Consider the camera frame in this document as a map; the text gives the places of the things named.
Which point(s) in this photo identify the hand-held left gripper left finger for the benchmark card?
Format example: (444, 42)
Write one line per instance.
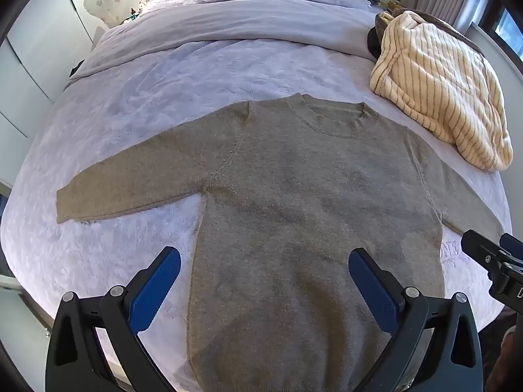
(157, 290)

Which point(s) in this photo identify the black cloth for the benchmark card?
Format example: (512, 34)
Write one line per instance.
(374, 43)

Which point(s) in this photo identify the white floral bundle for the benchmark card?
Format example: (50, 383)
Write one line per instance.
(104, 0)

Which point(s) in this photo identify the bed with lavender cover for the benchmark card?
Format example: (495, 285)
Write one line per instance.
(135, 102)

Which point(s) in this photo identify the grey-brown knit sweater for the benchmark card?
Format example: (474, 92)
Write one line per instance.
(286, 212)

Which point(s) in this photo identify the cream striped garment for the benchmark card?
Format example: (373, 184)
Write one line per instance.
(441, 90)

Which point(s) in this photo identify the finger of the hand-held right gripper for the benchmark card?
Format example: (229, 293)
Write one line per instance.
(512, 243)
(482, 249)

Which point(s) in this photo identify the white wardrobe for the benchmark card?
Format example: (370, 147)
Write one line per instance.
(36, 69)

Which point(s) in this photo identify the grey-brown cloth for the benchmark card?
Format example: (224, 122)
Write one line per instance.
(461, 34)

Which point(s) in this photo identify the lavender folded duvet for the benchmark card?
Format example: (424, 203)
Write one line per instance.
(212, 28)

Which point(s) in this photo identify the window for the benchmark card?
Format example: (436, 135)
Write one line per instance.
(506, 28)

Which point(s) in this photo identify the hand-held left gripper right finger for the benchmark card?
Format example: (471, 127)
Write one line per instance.
(374, 290)

